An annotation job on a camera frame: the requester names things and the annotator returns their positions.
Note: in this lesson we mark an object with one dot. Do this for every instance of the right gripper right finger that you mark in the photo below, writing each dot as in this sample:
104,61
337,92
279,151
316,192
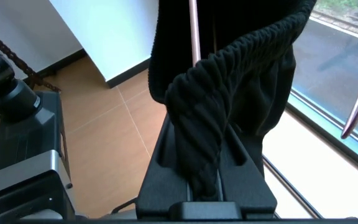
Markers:
247,186

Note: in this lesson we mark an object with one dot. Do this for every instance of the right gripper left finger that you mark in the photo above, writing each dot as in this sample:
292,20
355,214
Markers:
160,180

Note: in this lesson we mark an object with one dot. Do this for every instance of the black shorts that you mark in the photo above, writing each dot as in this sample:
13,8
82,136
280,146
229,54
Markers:
244,62

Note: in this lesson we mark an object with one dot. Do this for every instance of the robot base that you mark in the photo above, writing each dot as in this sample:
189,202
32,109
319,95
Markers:
23,149

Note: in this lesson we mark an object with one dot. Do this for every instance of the window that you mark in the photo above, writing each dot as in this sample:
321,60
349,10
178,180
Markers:
331,77

